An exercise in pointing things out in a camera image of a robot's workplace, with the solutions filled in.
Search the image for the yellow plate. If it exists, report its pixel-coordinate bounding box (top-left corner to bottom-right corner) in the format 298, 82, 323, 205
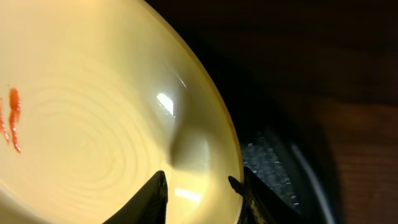
1, 0, 243, 223

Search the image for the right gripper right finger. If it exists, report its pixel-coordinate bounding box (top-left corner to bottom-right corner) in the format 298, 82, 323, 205
228, 167, 305, 224

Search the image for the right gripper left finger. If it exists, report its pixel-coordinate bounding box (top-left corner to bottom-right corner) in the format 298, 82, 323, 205
104, 170, 168, 224

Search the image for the black round tray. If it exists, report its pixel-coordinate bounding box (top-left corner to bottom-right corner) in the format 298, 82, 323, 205
147, 0, 343, 224

